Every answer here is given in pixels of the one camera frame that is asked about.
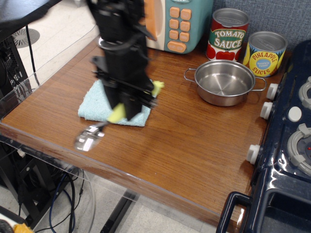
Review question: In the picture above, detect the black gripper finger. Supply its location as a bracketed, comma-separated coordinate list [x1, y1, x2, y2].
[121, 92, 142, 121]
[104, 84, 121, 109]

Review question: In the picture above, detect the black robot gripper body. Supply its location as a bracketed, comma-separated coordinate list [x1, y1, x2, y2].
[92, 41, 156, 107]

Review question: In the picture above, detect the spoon with yellow-green handle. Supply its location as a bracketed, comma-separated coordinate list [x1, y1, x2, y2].
[74, 80, 165, 152]

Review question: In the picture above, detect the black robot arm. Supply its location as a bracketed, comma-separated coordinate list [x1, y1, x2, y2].
[87, 0, 156, 120]

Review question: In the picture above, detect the light blue folded cloth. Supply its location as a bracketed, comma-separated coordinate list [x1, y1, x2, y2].
[78, 80, 151, 127]

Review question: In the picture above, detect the toy microwave oven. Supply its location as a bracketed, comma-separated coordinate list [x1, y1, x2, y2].
[142, 0, 213, 54]

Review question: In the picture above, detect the small stainless steel pot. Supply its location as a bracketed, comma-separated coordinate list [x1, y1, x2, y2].
[184, 60, 267, 107]

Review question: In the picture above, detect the black side desk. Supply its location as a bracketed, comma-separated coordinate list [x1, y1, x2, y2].
[0, 0, 59, 98]

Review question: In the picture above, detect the tomato sauce can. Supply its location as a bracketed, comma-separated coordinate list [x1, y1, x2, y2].
[206, 8, 250, 61]

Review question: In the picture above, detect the pineapple slices can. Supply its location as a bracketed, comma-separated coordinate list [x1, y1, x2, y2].
[242, 31, 288, 78]

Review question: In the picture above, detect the dark blue toy stove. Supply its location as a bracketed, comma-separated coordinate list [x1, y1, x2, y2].
[217, 40, 311, 233]

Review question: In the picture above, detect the blue cable under table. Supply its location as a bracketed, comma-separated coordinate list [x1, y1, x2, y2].
[49, 172, 76, 233]

